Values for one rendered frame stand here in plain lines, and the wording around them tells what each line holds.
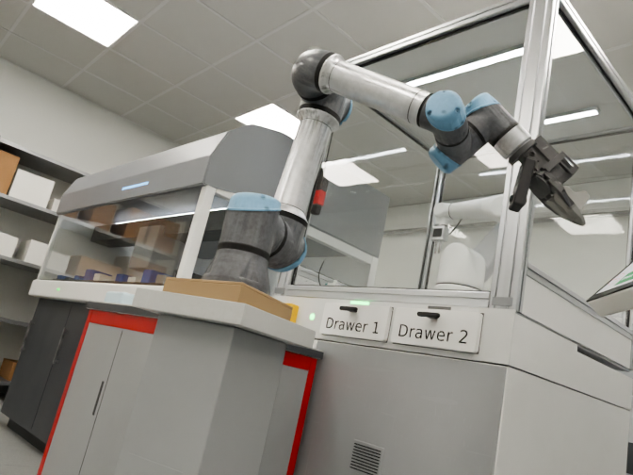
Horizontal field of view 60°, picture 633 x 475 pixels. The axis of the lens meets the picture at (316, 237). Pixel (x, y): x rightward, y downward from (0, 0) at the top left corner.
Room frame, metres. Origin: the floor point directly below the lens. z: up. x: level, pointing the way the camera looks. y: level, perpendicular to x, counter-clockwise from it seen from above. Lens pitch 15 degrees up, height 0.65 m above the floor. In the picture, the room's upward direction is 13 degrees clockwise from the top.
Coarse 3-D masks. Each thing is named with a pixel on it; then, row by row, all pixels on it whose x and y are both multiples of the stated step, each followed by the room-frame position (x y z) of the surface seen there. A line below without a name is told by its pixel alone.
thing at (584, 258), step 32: (576, 64) 1.60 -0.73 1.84; (576, 96) 1.61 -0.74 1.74; (608, 96) 1.78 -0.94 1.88; (544, 128) 1.49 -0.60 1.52; (576, 128) 1.63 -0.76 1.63; (608, 128) 1.80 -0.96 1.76; (576, 160) 1.65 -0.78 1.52; (608, 160) 1.82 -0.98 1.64; (608, 192) 1.84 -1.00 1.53; (544, 224) 1.53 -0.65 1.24; (576, 224) 1.68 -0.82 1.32; (608, 224) 1.85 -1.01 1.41; (544, 256) 1.55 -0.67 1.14; (576, 256) 1.69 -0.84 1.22; (608, 256) 1.87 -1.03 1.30; (576, 288) 1.71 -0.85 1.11
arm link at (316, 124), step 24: (336, 96) 1.26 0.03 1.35; (312, 120) 1.28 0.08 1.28; (336, 120) 1.29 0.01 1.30; (312, 144) 1.28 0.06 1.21; (288, 168) 1.29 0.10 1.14; (312, 168) 1.29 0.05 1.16; (288, 192) 1.28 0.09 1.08; (288, 216) 1.26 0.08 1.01; (288, 240) 1.25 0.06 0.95; (288, 264) 1.31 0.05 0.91
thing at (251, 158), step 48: (192, 144) 2.51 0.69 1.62; (240, 144) 2.35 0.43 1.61; (288, 144) 2.53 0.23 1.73; (96, 192) 3.18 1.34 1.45; (144, 192) 2.68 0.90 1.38; (192, 240) 2.29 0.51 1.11; (48, 288) 3.39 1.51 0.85; (96, 288) 2.85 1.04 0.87; (48, 336) 3.39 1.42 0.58; (48, 384) 3.21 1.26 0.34; (48, 432) 3.05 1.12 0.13
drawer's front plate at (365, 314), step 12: (324, 312) 1.93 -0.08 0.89; (336, 312) 1.88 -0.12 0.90; (348, 312) 1.84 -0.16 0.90; (360, 312) 1.80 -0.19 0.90; (372, 312) 1.76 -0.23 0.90; (384, 312) 1.73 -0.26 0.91; (324, 324) 1.92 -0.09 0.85; (336, 324) 1.87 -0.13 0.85; (348, 324) 1.84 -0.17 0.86; (372, 324) 1.76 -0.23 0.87; (384, 324) 1.72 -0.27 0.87; (348, 336) 1.84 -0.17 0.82; (360, 336) 1.79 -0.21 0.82; (372, 336) 1.75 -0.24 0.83; (384, 336) 1.72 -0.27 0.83
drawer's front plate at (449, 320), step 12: (396, 312) 1.69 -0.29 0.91; (408, 312) 1.66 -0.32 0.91; (444, 312) 1.56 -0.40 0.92; (456, 312) 1.53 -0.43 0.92; (468, 312) 1.50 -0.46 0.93; (396, 324) 1.69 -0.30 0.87; (408, 324) 1.65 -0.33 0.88; (420, 324) 1.62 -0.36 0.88; (432, 324) 1.59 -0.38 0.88; (444, 324) 1.56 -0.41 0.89; (456, 324) 1.53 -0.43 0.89; (468, 324) 1.50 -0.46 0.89; (480, 324) 1.49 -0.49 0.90; (396, 336) 1.68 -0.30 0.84; (408, 336) 1.65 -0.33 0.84; (444, 336) 1.55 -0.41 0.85; (456, 336) 1.53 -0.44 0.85; (468, 336) 1.50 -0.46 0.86; (444, 348) 1.55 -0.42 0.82; (456, 348) 1.52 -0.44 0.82; (468, 348) 1.49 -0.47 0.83
